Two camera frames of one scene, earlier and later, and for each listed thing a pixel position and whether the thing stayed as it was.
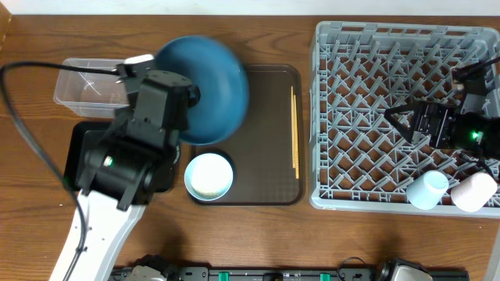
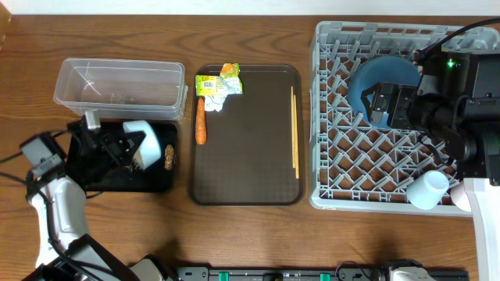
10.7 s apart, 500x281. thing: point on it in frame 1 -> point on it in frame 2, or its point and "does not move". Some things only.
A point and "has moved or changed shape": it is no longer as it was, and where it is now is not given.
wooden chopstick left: [292, 127] does not move
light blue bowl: [208, 176] has moved or changed shape
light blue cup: [426, 190] does not move
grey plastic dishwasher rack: [360, 158] does not move
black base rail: [289, 274] does not move
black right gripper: [423, 112] -> [401, 97]
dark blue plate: [213, 68] -> [383, 69]
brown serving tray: [266, 150] does not move
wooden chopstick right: [296, 140] does not move
